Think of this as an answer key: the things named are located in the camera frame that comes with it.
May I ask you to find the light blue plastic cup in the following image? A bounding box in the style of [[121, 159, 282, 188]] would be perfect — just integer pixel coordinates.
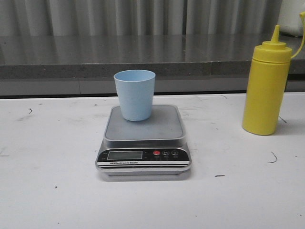
[[114, 70, 156, 122]]

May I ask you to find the yellow squeeze bottle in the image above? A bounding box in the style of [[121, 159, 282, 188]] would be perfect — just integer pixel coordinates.
[[242, 25, 305, 135]]

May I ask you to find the silver digital kitchen scale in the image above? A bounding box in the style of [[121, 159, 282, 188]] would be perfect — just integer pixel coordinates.
[[95, 104, 192, 180]]

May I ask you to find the grey stone counter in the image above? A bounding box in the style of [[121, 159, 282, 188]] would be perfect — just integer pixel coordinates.
[[0, 33, 305, 96]]

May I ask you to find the white rice cooker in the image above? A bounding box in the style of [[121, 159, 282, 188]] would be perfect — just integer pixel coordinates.
[[277, 0, 305, 37]]

